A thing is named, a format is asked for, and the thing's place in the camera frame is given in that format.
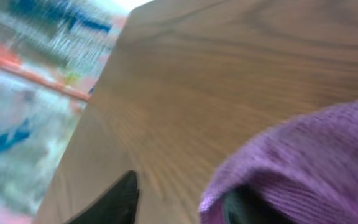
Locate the colourful blurred floor mat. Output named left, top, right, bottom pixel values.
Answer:
left=0, top=0, right=141, bottom=223

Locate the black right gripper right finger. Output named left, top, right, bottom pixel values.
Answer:
left=223, top=186, right=291, bottom=224

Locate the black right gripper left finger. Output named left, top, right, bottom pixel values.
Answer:
left=66, top=170, right=140, bottom=224

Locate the purple microfiber cloth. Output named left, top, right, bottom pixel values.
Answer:
left=199, top=100, right=358, bottom=223

